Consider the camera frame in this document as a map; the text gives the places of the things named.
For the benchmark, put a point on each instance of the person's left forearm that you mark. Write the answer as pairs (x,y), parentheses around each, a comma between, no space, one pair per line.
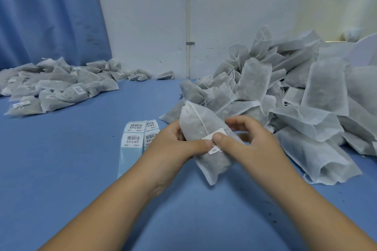
(112,215)

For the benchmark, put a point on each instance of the blue-backed barcode label strip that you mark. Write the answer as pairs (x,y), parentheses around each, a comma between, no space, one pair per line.
(150,133)
(132,142)

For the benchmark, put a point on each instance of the person's right forearm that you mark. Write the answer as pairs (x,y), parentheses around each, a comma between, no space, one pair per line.
(309,209)

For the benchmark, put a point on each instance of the heap of unlabelled mesh bags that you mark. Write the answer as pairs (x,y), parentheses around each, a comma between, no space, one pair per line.
(309,97)

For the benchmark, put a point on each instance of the person's right thumb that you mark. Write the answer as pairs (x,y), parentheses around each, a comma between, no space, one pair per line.
(223,143)

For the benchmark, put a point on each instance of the white barcode sticker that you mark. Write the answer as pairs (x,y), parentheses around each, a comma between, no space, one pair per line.
(220,134)

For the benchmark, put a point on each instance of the grey pipe clamp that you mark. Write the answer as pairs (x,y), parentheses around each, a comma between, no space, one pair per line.
(190,43)

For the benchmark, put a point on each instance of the person's left hand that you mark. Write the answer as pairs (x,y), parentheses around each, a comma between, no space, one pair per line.
(165,156)

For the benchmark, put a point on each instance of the person's right hand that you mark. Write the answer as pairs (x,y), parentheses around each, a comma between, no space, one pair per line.
(256,153)

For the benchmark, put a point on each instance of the white rounded board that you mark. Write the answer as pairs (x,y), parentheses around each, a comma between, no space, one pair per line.
(363,49)

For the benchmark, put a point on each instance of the person's left thumb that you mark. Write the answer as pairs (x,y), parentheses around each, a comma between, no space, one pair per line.
(198,145)

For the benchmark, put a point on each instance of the heap of labelled mesh bags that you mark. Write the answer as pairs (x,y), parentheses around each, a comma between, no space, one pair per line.
(59,86)

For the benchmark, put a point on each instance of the blue curtain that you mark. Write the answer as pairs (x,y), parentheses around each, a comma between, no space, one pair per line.
(50,12)

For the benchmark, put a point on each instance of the white wall pipe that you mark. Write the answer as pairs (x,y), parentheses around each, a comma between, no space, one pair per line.
(188,3)

